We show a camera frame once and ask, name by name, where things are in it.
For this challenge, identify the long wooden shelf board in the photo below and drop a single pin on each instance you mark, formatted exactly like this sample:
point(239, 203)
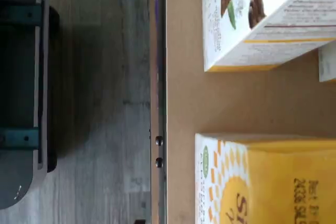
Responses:
point(183, 98)

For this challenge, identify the black metal rack shiny beam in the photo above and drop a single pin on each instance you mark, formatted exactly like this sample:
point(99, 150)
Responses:
point(161, 77)

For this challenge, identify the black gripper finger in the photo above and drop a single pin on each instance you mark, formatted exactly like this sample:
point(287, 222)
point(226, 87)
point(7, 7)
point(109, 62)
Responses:
point(140, 222)

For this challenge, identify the small white yellow-label box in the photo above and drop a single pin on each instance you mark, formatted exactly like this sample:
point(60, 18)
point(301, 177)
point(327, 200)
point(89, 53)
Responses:
point(275, 182)

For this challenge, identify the dark grey floor stand base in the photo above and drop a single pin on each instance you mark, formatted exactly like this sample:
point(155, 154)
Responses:
point(18, 77)

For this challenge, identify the white box dark crackers print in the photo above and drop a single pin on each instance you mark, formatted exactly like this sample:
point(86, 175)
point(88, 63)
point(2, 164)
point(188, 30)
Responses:
point(328, 64)
point(236, 3)

